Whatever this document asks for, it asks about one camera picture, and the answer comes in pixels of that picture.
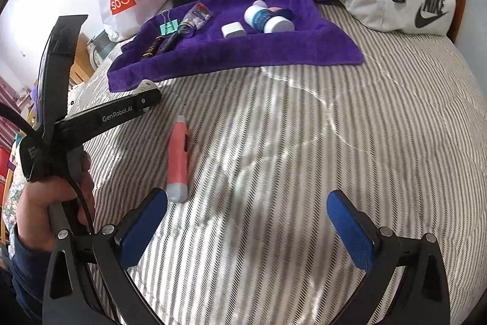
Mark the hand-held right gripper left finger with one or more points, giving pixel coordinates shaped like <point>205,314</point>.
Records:
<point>142,229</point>

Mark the grey-green object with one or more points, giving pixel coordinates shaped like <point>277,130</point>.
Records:
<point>99,45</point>

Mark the white rectangular case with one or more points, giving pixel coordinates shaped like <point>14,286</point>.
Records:
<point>234,31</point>

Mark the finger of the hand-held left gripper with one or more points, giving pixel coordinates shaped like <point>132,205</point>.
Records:
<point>146,100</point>
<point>53,81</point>

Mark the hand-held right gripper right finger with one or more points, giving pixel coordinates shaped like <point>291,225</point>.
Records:
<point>352,229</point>

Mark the person's left hand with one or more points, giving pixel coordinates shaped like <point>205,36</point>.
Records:
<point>36,210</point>

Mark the small white bottle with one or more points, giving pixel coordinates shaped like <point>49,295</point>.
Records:
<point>260,3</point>

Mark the floral cloth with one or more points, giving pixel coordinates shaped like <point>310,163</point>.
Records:
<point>9,199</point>

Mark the pink and grey marker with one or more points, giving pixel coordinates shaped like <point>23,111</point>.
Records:
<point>178,161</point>

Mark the striped bed sheet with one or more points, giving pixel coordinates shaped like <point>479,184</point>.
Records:
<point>285,157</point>

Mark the pink round case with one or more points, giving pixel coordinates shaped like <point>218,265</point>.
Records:
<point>281,11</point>

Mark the dark purple tube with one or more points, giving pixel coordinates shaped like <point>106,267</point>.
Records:
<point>171,40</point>

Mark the purple towel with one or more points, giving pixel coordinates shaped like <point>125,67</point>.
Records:
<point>266,51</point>

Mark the small white adapter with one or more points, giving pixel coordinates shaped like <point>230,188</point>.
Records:
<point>146,84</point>

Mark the clear glue tube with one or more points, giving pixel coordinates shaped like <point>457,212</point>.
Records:
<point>196,18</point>

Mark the person's left forearm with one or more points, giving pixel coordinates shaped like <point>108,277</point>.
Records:
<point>23,271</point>

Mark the wooden furniture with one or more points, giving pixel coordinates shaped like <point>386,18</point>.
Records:
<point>81,66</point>

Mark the green binder clip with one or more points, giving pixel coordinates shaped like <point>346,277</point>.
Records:
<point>170,27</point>

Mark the white bottle blue label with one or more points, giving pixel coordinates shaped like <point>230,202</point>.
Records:
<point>266,20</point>

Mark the black gold tube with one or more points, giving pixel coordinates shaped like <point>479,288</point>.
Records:
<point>152,49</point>

